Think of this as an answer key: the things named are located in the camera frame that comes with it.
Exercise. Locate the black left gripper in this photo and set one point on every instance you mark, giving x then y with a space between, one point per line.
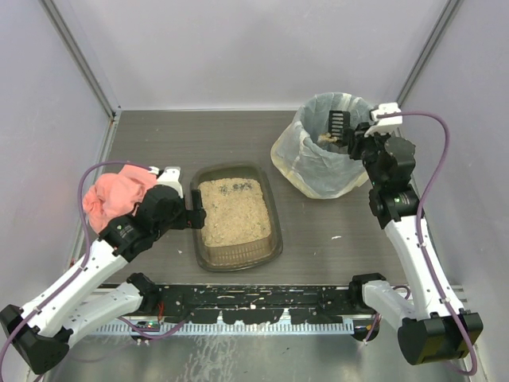
195 215

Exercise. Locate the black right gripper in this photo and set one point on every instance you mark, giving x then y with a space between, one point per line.
354 138

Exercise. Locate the grey plastic litter box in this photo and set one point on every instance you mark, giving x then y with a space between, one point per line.
243 256

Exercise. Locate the black slotted litter scoop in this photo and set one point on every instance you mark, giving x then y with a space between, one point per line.
340 127

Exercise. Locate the beige litter clump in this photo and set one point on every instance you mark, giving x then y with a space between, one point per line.
326 139

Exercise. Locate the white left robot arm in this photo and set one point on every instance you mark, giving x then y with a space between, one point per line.
44 329

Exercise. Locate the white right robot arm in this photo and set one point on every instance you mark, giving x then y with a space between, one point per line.
434 325

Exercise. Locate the beige cat litter pellets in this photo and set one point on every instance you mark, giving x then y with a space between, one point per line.
236 212

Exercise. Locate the translucent white bin liner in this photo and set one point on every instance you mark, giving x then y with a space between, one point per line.
314 168

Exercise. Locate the pink cloth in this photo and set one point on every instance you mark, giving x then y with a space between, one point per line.
115 194

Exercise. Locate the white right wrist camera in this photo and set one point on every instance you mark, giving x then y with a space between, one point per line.
386 118

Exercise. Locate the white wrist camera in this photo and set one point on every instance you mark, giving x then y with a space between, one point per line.
169 176
386 118

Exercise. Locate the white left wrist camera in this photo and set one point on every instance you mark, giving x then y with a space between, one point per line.
169 176

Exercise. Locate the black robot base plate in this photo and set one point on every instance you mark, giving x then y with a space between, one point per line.
252 304

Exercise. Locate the right aluminium corner post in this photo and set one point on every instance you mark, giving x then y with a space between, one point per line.
425 55

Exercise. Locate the aluminium corner post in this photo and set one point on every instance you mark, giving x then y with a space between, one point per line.
77 53
425 55

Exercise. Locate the left aluminium corner post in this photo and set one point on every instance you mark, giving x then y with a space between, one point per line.
77 53

